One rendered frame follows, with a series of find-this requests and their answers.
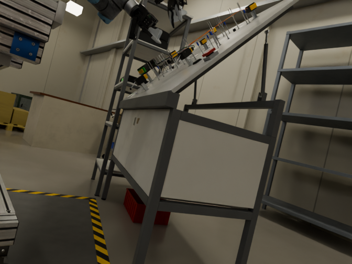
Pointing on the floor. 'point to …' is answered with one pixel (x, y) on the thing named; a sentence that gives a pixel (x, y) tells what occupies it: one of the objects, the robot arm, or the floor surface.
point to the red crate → (131, 205)
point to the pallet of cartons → (11, 112)
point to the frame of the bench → (250, 221)
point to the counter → (65, 125)
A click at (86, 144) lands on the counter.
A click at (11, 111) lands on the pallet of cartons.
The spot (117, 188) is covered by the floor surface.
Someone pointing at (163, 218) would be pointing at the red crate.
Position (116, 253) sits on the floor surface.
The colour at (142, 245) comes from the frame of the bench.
